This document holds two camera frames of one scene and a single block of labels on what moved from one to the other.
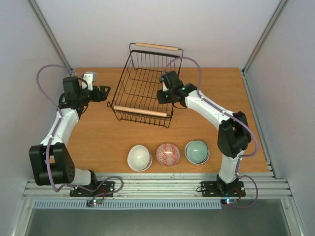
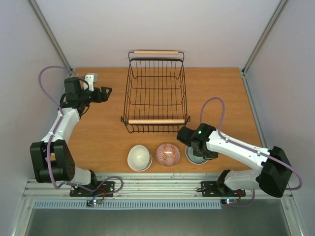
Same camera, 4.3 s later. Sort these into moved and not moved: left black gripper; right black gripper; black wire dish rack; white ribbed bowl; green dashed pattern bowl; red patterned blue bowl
Moved: right black gripper; black wire dish rack
Not moved: red patterned blue bowl; left black gripper; white ribbed bowl; green dashed pattern bowl
